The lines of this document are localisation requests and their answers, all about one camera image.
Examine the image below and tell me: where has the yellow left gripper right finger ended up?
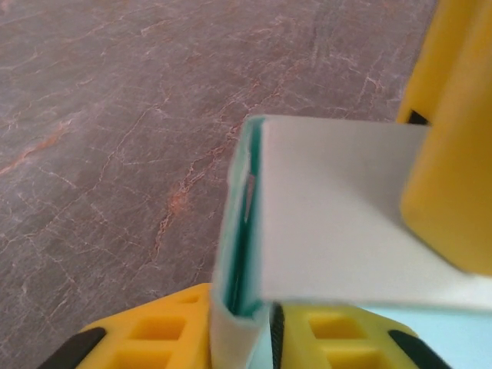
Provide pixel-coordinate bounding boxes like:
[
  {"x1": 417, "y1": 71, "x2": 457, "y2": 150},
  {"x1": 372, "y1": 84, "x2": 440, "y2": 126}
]
[{"x1": 268, "y1": 301, "x2": 468, "y2": 369}]

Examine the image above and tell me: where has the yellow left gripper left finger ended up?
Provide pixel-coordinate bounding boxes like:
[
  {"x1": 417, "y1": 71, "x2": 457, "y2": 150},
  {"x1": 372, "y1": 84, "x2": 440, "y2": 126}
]
[{"x1": 45, "y1": 283, "x2": 214, "y2": 369}]

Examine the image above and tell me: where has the light blue paper box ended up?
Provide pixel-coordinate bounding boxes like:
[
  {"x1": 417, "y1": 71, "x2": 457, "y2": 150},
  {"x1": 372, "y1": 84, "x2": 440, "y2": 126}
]
[{"x1": 209, "y1": 114, "x2": 492, "y2": 369}]

